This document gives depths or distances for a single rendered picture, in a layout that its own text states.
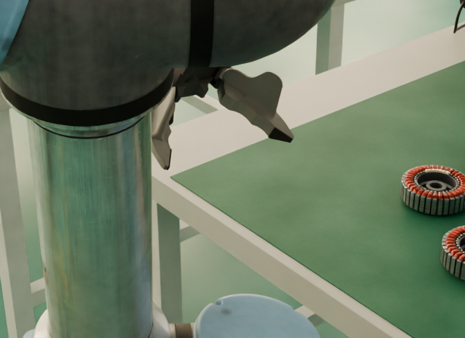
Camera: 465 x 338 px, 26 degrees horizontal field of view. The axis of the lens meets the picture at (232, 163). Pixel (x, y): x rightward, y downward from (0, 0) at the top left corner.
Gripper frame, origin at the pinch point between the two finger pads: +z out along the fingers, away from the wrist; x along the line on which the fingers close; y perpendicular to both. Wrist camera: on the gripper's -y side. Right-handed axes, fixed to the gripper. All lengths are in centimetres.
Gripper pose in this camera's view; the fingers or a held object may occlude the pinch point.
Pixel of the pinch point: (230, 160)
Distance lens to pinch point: 95.5
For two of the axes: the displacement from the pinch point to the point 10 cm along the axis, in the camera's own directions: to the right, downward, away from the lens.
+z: 4.7, 7.9, -3.9
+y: 4.0, -5.9, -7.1
